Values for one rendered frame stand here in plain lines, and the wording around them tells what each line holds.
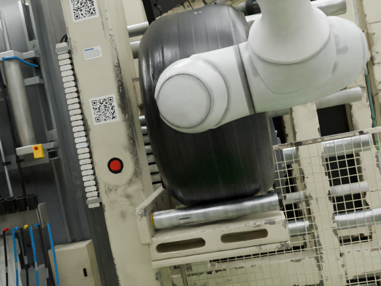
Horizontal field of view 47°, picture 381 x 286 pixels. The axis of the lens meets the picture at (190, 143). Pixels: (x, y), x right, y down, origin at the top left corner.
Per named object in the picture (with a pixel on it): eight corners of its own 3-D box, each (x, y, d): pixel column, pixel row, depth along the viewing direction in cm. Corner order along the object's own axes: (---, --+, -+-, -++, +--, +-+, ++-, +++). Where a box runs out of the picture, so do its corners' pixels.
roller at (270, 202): (151, 232, 115) (147, 215, 114) (154, 226, 119) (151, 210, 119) (284, 211, 110) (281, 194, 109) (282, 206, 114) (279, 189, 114)
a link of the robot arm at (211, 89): (174, 130, 71) (253, 109, 69) (158, 152, 56) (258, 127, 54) (156, 65, 69) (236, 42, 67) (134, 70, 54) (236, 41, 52)
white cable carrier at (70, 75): (88, 208, 125) (54, 44, 123) (94, 204, 130) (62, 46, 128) (102, 205, 125) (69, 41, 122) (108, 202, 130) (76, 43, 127)
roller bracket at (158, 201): (140, 247, 111) (133, 209, 111) (168, 211, 151) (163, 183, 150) (153, 245, 111) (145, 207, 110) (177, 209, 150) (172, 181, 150)
